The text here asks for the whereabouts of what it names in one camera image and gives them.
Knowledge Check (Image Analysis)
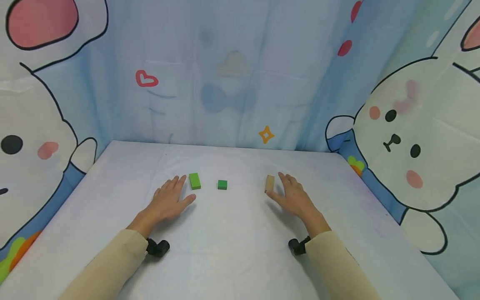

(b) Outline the person's right hand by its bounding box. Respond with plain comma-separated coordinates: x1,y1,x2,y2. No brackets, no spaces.
266,172,323,223

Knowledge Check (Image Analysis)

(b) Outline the person's left forearm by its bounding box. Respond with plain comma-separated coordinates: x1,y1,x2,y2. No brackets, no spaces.
58,212,159,300

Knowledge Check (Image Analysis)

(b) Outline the person's left hand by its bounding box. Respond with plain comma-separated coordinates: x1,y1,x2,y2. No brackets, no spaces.
139,175,197,224

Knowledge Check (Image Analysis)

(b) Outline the person's right forearm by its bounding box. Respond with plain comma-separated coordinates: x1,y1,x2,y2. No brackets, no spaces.
302,210,381,300

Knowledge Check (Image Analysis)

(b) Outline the black wrist band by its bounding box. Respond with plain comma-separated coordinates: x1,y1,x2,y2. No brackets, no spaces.
145,238,170,258
288,236,311,256

